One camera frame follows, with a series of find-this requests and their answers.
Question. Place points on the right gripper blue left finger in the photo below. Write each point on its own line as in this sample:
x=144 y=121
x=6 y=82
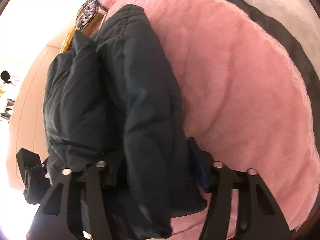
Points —
x=101 y=224

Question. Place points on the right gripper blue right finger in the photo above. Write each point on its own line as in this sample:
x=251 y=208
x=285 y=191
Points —
x=215 y=178

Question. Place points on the teal quilted puffer jacket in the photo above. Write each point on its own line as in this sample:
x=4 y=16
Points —
x=114 y=95

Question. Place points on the beige bed headboard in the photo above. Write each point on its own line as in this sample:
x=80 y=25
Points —
x=26 y=126

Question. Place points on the pink brown striped blanket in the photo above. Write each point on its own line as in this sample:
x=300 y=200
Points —
x=250 y=97

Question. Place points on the yellow pillow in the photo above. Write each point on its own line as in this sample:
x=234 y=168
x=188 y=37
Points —
x=68 y=40

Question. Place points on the colourful cartoon pillow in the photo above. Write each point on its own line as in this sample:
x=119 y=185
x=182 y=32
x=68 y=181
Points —
x=86 y=14

